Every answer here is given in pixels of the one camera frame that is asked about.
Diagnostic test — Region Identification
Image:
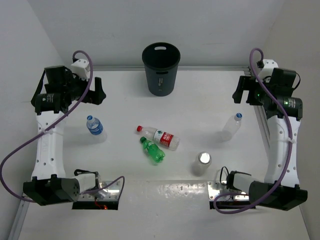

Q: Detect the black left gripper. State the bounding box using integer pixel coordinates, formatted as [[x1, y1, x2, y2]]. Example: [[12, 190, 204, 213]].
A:
[[62, 70, 105, 106]]

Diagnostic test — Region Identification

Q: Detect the blue label water bottle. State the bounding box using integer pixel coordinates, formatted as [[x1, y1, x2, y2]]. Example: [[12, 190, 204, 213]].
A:
[[86, 115, 107, 143]]

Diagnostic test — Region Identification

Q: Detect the clear bottle blue cap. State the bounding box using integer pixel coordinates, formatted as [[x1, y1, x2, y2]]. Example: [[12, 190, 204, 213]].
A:
[[221, 112, 243, 142]]

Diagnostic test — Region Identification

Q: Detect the red label clear bottle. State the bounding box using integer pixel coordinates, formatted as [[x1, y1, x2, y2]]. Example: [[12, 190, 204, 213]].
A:
[[136, 125, 180, 151]]

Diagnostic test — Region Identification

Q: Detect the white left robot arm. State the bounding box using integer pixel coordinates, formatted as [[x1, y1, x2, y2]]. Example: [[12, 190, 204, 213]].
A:
[[34, 70, 250, 185]]

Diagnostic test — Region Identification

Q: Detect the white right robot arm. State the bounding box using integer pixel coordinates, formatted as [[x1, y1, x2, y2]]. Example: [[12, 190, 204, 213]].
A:
[[226, 67, 308, 211]]

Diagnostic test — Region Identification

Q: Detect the dark grey plastic bin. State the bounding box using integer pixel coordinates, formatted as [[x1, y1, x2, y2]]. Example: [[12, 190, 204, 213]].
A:
[[142, 42, 181, 97]]

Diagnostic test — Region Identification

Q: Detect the green plastic soda bottle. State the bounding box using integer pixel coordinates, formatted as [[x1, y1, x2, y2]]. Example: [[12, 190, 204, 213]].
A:
[[139, 136, 166, 164]]

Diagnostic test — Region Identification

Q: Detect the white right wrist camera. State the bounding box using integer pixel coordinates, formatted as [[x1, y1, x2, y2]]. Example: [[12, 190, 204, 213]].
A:
[[258, 59, 279, 83]]

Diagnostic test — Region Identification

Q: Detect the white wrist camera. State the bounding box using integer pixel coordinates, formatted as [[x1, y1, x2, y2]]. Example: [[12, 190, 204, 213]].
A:
[[70, 59, 91, 80], [258, 59, 279, 83]]

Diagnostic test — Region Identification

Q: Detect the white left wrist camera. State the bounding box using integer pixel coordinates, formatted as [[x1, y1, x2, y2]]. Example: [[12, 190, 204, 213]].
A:
[[70, 59, 91, 80]]

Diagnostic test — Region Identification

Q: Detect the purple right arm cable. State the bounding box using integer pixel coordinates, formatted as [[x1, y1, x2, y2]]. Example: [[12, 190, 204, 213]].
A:
[[212, 48, 294, 215]]

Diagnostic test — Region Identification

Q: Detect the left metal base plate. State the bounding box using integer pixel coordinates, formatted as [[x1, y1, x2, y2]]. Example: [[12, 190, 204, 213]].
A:
[[72, 179, 123, 211]]

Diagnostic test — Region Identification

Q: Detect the metal base plate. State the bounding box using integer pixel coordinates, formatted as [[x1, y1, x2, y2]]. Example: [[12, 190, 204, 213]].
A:
[[207, 181, 251, 210], [72, 179, 123, 211]]

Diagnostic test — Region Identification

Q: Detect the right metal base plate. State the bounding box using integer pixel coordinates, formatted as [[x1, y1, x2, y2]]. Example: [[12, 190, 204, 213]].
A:
[[207, 181, 251, 210]]

